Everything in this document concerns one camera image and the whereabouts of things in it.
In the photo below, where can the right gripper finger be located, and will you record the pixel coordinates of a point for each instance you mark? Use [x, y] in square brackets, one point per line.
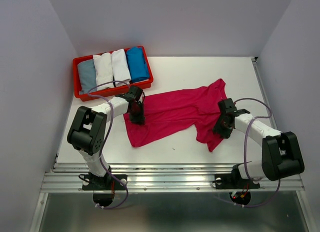
[217, 129]
[225, 134]

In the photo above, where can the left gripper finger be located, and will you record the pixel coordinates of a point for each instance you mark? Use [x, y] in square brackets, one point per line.
[134, 117]
[141, 116]

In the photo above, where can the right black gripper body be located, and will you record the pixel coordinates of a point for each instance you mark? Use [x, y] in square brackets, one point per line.
[224, 126]

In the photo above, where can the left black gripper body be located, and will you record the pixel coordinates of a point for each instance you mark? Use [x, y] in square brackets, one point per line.
[135, 109]

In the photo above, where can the pink t-shirt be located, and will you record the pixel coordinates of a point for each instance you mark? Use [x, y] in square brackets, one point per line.
[170, 112]

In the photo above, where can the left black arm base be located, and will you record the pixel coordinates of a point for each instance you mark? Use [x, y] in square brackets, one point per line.
[91, 182]

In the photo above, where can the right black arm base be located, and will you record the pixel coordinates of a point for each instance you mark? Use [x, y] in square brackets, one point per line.
[233, 180]

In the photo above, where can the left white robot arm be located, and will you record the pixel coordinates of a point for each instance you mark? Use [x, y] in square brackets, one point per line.
[91, 127]

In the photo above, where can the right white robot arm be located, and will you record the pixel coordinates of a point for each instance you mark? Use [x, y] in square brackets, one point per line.
[281, 155]

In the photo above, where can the blue rolled t-shirt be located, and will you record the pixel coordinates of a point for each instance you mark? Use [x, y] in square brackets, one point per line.
[137, 65]

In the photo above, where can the white textured rolled t-shirt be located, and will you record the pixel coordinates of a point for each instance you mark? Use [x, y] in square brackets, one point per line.
[104, 71]

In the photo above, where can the grey rolled t-shirt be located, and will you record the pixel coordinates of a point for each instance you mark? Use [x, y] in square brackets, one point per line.
[87, 75]

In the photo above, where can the aluminium mounting rail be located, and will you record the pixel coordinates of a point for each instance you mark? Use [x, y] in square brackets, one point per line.
[141, 178]

